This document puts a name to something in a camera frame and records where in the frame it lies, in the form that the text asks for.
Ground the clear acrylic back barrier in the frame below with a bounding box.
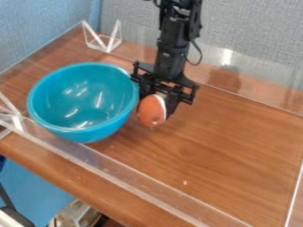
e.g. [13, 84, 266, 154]
[99, 30, 303, 116]

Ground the clear acrylic barrier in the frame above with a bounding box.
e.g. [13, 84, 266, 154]
[99, 30, 303, 116]
[0, 113, 254, 227]

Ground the clear acrylic front barrier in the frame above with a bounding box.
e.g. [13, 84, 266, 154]
[0, 113, 254, 227]

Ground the brown and white toy mushroom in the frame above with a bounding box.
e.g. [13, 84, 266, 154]
[138, 94, 166, 128]

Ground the grey black object bottom left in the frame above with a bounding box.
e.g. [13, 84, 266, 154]
[0, 184, 36, 227]

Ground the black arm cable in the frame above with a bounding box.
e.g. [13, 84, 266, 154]
[184, 40, 204, 67]

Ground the blue plastic bowl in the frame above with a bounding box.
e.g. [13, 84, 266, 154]
[27, 62, 139, 144]

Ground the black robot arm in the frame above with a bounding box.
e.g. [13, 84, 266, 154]
[131, 0, 203, 118]

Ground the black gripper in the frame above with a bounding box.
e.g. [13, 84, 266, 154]
[131, 61, 199, 118]

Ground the clear acrylic corner bracket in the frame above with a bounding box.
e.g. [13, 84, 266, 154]
[81, 20, 123, 53]

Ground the white box under table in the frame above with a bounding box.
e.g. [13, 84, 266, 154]
[48, 200, 100, 227]

